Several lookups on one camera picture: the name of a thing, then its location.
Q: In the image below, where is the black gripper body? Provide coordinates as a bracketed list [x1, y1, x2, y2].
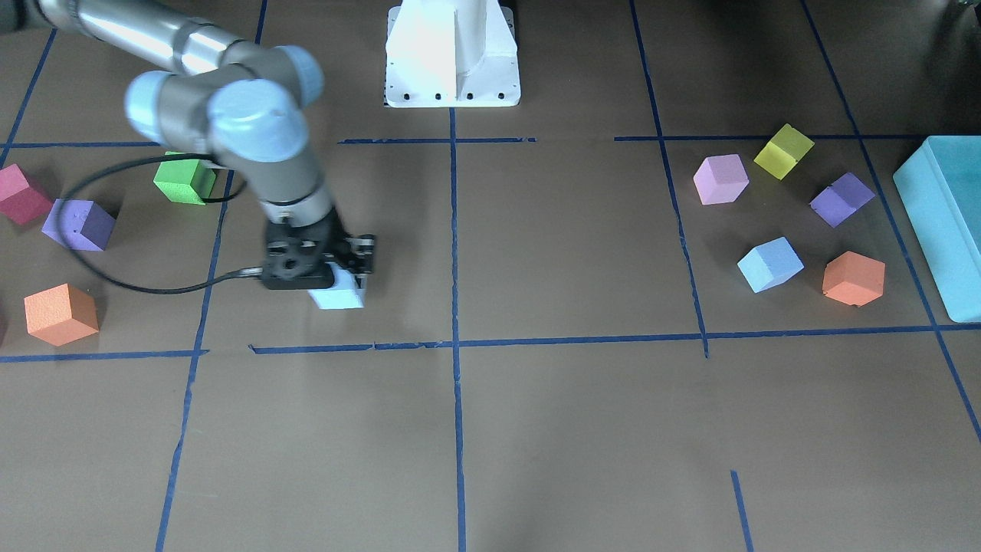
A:
[261, 209, 377, 291]

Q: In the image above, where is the light blue foam block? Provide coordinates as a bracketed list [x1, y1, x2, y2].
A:
[306, 262, 365, 311]

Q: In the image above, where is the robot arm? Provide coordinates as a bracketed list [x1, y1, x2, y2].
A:
[2, 1, 375, 292]

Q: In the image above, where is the green foam block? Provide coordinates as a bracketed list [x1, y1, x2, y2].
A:
[152, 159, 217, 205]

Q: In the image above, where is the purple foam block far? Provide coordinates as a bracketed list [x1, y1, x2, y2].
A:
[41, 199, 116, 251]

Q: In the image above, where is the orange foam block far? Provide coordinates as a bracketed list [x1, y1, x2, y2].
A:
[22, 284, 100, 347]

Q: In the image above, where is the pink foam block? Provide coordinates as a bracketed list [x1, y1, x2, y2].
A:
[693, 153, 750, 205]

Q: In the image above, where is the yellow foam block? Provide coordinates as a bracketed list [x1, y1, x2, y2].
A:
[753, 123, 814, 179]

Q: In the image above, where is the purple foam block near bin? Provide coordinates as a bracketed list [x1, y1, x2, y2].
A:
[809, 172, 876, 229]

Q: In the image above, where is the orange foam block near bin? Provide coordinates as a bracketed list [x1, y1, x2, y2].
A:
[821, 251, 887, 307]

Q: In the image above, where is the teal plastic bin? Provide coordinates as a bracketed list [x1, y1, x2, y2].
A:
[893, 135, 980, 323]

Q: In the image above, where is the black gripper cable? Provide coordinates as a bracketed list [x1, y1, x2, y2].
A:
[57, 153, 265, 295]

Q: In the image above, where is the white camera pole base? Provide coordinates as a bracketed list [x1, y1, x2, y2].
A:
[383, 1, 522, 109]

